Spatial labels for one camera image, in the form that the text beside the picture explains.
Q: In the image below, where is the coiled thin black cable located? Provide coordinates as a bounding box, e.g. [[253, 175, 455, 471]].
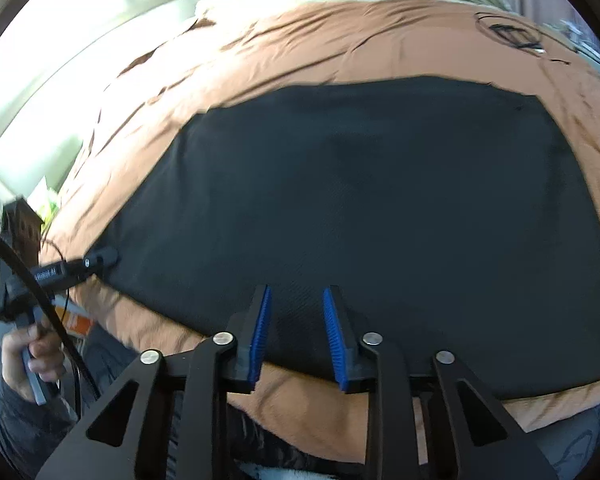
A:
[[474, 10, 572, 66]]

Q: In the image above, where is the person's left hand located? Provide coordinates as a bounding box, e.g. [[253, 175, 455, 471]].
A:
[[2, 321, 66, 402]]

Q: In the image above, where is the thick black gripper cable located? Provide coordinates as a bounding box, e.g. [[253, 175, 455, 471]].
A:
[[0, 219, 103, 406]]

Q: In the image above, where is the brown bed cover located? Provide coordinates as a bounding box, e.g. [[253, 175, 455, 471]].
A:
[[50, 0, 600, 462]]

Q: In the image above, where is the black t-shirt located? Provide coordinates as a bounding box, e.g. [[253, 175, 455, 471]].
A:
[[98, 77, 600, 399]]

